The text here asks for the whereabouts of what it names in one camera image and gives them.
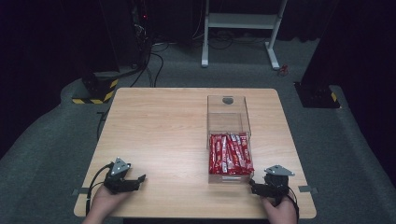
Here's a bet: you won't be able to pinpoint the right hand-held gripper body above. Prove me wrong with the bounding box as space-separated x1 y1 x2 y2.
262 164 296 206

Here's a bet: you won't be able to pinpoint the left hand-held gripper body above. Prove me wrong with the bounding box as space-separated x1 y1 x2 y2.
104 157 133 196

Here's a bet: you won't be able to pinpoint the clear acrylic box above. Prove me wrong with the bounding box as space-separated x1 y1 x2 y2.
206 94 254 185

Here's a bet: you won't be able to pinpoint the person's right hand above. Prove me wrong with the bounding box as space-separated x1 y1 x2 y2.
261 193 299 224

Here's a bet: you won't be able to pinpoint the grey tape strip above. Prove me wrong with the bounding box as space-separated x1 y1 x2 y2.
71 187 91 197
297 185 319 194

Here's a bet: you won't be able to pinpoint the row of red snack packets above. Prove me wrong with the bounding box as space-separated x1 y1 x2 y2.
208 133 255 175

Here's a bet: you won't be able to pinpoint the yellow black striped stand base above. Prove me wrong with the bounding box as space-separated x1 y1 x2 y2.
71 71 120 105

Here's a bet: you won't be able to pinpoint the small red object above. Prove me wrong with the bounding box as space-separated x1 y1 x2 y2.
277 63 290 77

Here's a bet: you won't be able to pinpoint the dark equipment rack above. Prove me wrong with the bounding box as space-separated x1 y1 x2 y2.
130 0 153 68

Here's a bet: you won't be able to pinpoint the white metal stand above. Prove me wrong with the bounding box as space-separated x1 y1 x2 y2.
201 0 288 71

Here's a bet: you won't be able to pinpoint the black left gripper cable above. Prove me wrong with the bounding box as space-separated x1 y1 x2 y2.
85 162 115 217

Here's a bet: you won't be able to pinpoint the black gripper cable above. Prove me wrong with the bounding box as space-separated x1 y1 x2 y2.
287 193 301 220
85 162 115 217

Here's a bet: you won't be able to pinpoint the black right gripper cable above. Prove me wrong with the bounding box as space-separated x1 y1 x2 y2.
287 193 301 220

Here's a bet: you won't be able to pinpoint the black cable beside table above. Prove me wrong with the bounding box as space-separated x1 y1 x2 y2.
96 107 110 142

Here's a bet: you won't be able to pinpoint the black floor cables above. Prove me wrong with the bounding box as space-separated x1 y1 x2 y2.
130 39 171 89

